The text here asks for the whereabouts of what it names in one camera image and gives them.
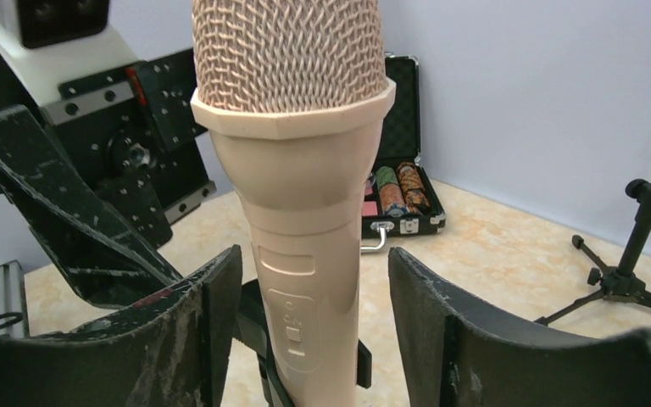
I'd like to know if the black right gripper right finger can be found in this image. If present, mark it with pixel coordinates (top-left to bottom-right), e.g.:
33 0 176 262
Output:
388 248 651 406

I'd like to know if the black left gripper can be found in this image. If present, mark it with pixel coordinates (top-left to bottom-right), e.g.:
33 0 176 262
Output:
0 49 214 309

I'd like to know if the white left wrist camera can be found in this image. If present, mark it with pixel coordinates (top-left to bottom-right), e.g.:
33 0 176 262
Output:
0 1 137 107

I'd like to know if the black tall tripod mic stand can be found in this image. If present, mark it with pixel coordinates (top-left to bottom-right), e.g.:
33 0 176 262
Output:
534 178 651 326

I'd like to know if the black poker chip case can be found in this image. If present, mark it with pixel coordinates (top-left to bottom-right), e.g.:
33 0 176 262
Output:
360 53 447 254

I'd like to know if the beige microphone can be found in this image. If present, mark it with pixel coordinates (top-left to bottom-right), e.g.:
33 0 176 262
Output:
189 0 398 407

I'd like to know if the black round-base mic stand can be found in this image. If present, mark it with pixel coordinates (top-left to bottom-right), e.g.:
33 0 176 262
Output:
234 278 372 406

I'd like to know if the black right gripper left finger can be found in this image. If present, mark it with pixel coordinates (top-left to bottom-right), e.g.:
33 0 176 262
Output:
0 245 242 406

